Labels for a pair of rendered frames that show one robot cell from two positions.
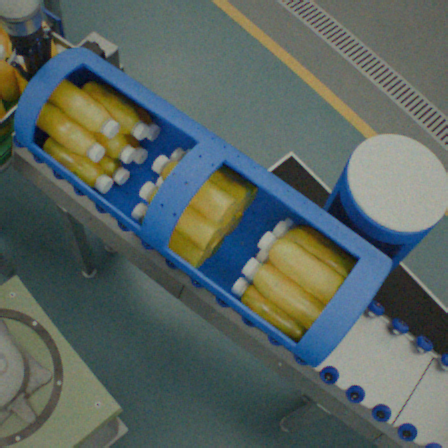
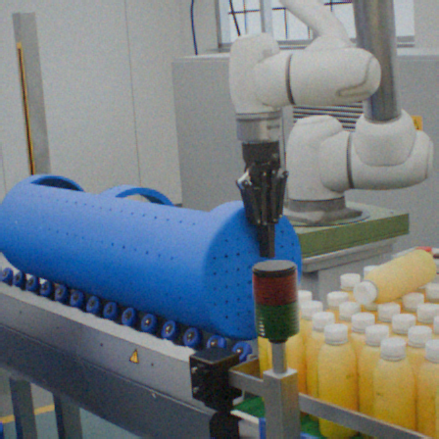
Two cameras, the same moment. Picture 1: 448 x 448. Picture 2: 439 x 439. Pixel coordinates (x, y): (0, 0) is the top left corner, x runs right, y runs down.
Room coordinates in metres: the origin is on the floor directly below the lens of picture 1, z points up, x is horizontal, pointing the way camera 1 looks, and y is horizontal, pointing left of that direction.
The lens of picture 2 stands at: (2.48, 1.12, 1.59)
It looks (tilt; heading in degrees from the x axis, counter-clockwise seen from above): 12 degrees down; 203
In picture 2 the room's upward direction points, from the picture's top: 4 degrees counter-clockwise
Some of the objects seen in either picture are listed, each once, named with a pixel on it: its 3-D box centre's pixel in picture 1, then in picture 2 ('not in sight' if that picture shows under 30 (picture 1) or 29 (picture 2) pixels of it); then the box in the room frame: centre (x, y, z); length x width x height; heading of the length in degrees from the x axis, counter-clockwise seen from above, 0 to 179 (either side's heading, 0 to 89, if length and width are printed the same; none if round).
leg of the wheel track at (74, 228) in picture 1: (79, 241); not in sight; (0.73, 0.49, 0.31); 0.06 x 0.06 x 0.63; 63
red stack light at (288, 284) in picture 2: not in sight; (274, 285); (1.32, 0.70, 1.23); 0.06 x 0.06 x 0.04
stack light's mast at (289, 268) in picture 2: not in sight; (276, 318); (1.32, 0.70, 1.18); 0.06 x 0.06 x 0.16
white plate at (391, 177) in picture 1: (399, 181); not in sight; (0.80, -0.41, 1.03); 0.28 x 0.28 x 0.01
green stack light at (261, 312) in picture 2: not in sight; (276, 316); (1.32, 0.70, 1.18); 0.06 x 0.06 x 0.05
